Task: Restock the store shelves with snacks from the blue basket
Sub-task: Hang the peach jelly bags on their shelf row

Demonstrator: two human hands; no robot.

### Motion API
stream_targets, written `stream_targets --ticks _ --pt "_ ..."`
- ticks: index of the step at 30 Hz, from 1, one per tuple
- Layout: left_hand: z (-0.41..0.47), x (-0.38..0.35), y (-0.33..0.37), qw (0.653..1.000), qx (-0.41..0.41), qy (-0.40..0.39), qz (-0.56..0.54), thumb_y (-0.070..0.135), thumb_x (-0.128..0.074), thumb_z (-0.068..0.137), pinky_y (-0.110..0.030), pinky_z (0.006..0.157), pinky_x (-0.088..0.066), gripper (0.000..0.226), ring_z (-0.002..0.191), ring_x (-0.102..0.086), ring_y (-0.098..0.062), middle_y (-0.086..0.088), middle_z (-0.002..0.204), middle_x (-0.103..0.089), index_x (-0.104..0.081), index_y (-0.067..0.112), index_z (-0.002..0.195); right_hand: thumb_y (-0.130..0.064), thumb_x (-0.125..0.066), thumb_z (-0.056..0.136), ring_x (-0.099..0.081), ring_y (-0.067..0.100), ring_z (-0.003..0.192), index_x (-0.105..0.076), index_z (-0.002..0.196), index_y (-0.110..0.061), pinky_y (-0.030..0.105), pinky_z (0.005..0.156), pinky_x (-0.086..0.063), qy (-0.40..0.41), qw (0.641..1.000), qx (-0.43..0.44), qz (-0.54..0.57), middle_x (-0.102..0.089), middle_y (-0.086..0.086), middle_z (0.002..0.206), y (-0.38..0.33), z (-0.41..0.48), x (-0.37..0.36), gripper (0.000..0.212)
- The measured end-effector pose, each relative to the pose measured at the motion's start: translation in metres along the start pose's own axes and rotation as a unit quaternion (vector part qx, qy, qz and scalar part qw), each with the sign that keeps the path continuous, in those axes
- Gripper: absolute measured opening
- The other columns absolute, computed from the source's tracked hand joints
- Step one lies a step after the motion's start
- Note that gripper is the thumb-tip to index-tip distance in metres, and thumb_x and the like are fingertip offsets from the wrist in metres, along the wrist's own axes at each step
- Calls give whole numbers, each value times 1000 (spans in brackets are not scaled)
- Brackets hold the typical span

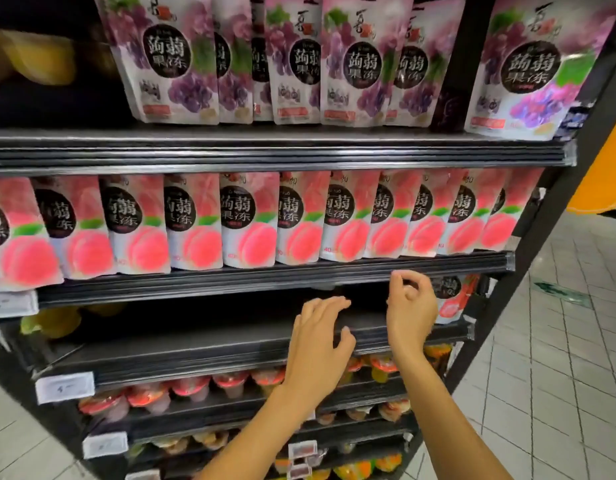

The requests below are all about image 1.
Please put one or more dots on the green floor sticker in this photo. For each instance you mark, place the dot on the green floor sticker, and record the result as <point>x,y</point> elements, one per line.
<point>560,293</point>

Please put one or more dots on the row of purple jelly packs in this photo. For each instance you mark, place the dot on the row of purple jelly packs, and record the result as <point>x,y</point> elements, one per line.
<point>298,59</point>

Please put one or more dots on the orange hanging sign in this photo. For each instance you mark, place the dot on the orange hanging sign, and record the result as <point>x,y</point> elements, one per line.
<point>602,169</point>

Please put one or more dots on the pale yellow printed pack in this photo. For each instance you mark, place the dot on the pale yellow printed pack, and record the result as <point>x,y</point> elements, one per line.
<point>575,119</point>

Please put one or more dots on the red price tag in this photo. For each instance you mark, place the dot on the red price tag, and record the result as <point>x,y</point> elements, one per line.
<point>303,449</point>
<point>299,471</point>

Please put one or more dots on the person's left hand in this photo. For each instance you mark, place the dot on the person's left hand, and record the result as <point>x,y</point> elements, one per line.
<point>315,364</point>

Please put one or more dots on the row of pink jelly packs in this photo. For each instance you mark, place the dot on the row of pink jelly packs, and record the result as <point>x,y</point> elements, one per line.
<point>248,229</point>

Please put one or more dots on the person's left forearm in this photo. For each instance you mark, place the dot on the person's left forearm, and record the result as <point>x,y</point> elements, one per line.
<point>258,439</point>

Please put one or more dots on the black low shelf rack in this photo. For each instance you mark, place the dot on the black low shelf rack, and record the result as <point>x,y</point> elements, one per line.
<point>238,154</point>

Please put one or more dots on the person's right forearm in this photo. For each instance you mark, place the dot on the person's right forearm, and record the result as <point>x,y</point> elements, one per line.
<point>448,429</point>

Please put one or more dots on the person's right hand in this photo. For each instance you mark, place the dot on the person's right hand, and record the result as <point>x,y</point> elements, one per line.
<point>413,319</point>

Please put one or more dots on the pink peach jelly bag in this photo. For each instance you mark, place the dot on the pink peach jelly bag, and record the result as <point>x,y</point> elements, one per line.
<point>450,304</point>

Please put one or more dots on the row of yellow jelly cups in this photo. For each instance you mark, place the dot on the row of yellow jelly cups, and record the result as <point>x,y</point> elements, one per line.
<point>38,54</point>

